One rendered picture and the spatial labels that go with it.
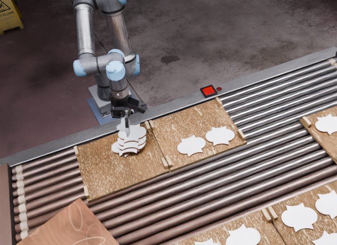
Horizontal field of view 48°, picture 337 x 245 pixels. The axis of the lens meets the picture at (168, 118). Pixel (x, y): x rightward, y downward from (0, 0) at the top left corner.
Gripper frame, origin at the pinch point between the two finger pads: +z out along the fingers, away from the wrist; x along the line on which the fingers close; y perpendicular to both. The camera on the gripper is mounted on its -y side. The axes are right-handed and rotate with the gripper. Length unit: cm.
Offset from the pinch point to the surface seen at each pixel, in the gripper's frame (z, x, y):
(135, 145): 13.8, 0.5, -0.2
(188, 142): 16.6, -4.0, -26.5
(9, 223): 21, 40, 53
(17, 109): 119, -133, 147
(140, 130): 12.5, -8.2, -1.9
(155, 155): 18.7, 3.2, -9.8
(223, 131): 15.5, -10.5, -44.0
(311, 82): 15, -48, -95
